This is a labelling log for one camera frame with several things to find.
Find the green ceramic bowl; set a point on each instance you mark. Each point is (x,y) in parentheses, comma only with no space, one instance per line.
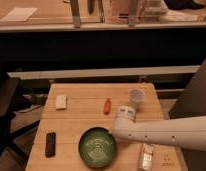
(97,147)

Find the dark robot base panel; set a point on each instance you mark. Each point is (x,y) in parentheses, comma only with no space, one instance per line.
(192,103)

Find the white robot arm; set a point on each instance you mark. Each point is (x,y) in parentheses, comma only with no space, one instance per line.
(189,133)

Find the orange carrot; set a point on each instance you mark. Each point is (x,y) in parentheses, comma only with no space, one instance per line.
(107,106)

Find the white paper cup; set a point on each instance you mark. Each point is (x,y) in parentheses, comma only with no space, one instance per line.
(136,98)

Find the white sponge block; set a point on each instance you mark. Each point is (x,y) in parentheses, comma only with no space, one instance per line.
(60,102)

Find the clear plastic bottle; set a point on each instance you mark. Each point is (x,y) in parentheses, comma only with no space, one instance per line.
(146,157)

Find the black phone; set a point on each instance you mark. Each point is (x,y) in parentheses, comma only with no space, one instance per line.
(50,147)

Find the white paper sheet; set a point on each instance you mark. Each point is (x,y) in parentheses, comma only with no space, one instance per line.
(18,14)

